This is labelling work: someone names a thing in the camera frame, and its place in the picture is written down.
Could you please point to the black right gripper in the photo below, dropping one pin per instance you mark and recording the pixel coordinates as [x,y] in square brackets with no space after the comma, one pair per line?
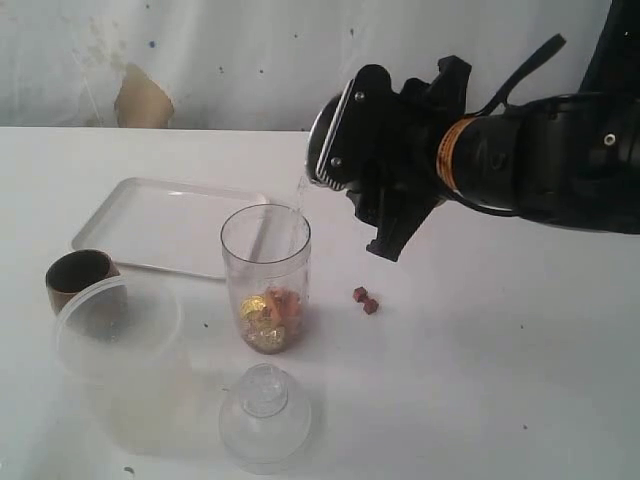
[381,147]

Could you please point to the stainless steel cup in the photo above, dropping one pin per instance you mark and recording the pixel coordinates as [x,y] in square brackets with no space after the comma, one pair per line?
[317,137]

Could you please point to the clear plastic shaker tumbler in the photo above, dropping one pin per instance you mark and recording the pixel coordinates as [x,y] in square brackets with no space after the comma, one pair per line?
[266,250]

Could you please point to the clear plastic shaker lid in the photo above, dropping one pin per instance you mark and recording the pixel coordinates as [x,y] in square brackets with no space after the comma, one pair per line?
[265,417]

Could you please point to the large translucent plastic container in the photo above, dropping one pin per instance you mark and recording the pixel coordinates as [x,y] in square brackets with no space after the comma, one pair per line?
[122,340]

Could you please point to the small brown gold cup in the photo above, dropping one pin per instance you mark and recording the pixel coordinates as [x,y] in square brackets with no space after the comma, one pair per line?
[74,272]

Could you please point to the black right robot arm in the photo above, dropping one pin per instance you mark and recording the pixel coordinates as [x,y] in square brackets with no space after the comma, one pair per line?
[570,161]

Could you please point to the red cube upper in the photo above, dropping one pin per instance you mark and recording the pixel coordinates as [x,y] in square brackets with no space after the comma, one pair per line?
[360,294]

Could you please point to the red cube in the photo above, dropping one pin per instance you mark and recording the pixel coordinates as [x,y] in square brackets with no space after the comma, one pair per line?
[360,294]
[370,306]

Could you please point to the red cube lower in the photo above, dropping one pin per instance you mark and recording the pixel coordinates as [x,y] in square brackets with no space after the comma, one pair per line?
[370,306]

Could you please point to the white rectangular plastic tray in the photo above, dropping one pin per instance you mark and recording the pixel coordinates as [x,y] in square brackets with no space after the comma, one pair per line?
[164,226]

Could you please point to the dark curtain at right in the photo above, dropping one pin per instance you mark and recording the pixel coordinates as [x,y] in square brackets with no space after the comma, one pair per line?
[614,66]

